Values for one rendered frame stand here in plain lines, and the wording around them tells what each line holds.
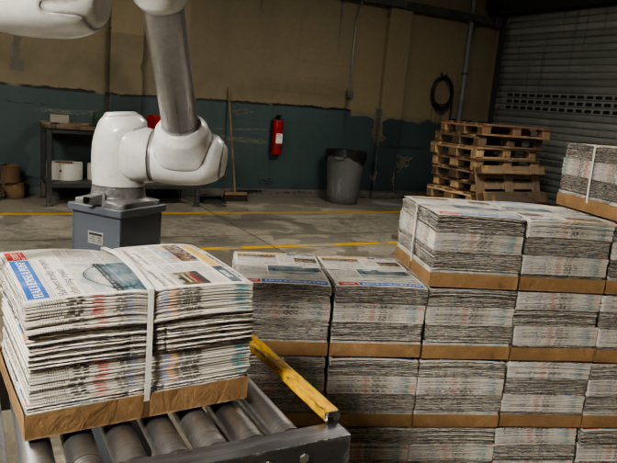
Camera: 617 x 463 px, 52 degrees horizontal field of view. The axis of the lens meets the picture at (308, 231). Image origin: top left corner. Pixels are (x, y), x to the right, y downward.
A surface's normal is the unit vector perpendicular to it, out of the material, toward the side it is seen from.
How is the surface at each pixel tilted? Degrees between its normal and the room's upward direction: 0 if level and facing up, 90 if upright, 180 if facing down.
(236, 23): 90
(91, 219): 90
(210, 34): 90
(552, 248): 90
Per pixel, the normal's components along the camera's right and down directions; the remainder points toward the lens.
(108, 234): -0.44, 0.14
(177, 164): -0.09, 0.73
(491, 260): 0.14, 0.21
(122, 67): 0.47, 0.22
